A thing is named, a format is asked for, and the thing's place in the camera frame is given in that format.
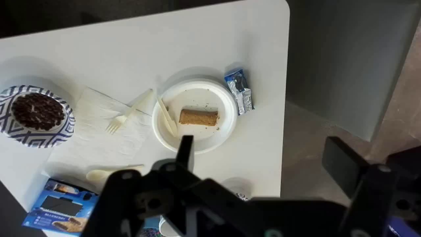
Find cream plastic spoon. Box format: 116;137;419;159
86;164;148;181

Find blue snack box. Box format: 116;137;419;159
23;179;99;235

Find cream plastic fork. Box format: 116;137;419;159
106;88;154;134

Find blue silver snack wrapper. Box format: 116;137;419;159
224;67;254;116

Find patterned paper cup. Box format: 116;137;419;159
141;216;181;237

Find cream plastic knife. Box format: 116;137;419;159
158;98;178;137

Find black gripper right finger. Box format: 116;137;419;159
323;137;370;198

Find patterned bowl with chocolate pieces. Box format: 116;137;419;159
0;84;77;148

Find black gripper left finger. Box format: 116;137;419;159
177;135;195;169

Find white paper napkin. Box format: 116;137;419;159
44;88;156;176

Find white foam plate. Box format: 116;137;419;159
152;79;237;154

